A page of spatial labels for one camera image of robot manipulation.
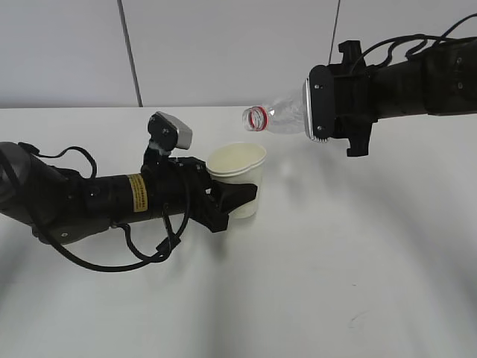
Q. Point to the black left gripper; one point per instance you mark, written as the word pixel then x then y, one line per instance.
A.
pixel 178 185

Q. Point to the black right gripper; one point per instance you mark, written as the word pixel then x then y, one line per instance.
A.
pixel 354 116

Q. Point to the white paper cup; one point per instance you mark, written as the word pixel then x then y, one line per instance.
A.
pixel 239 163

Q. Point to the clear water bottle red label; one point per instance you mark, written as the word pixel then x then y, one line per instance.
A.
pixel 282 115

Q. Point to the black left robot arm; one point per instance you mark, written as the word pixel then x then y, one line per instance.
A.
pixel 72 207

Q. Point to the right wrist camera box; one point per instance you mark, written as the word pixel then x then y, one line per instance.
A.
pixel 319 104

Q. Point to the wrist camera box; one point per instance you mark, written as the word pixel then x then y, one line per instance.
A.
pixel 168 132
pixel 319 104

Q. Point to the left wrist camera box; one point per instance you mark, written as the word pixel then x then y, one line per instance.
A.
pixel 168 132

